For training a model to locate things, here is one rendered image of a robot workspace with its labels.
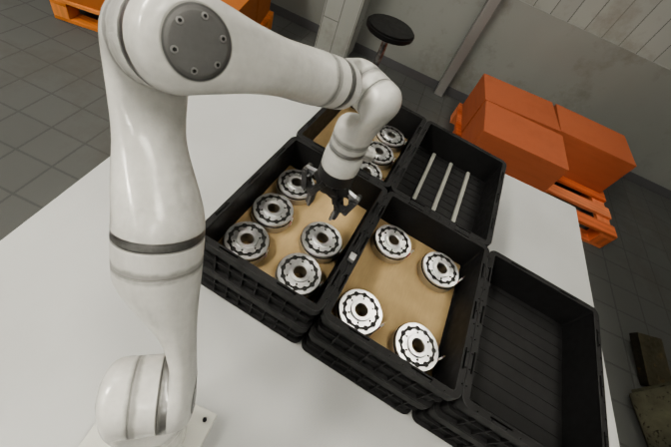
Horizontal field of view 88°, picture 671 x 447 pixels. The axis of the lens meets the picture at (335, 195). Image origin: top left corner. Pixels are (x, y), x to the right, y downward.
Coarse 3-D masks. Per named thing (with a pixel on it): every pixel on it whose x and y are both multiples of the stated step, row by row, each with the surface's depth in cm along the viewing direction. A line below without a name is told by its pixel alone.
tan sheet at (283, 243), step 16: (272, 192) 94; (320, 192) 99; (304, 208) 93; (320, 208) 95; (304, 224) 90; (336, 224) 93; (352, 224) 95; (272, 240) 85; (288, 240) 86; (320, 240) 88; (272, 256) 82; (336, 256) 87; (272, 272) 80; (320, 288) 80
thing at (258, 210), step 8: (256, 200) 87; (264, 200) 88; (272, 200) 88; (280, 200) 89; (288, 200) 90; (256, 208) 85; (288, 208) 88; (256, 216) 84; (264, 216) 85; (280, 216) 86; (288, 216) 87; (272, 224) 84; (280, 224) 84
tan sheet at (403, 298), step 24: (360, 264) 88; (384, 264) 90; (408, 264) 92; (456, 264) 96; (360, 288) 83; (384, 288) 85; (408, 288) 87; (360, 312) 80; (384, 312) 81; (408, 312) 83; (432, 312) 85; (384, 336) 78
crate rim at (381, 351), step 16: (384, 208) 88; (416, 208) 92; (448, 224) 91; (480, 272) 84; (336, 288) 71; (480, 288) 81; (336, 320) 66; (352, 336) 66; (384, 352) 65; (464, 352) 70; (400, 368) 65; (416, 368) 65; (464, 368) 68; (432, 384) 64; (448, 400) 65
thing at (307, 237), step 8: (312, 224) 87; (320, 224) 88; (328, 224) 88; (304, 232) 85; (312, 232) 85; (336, 232) 88; (304, 240) 83; (312, 240) 84; (336, 240) 86; (312, 248) 83; (320, 248) 83; (328, 248) 84; (336, 248) 85; (320, 256) 82; (328, 256) 83
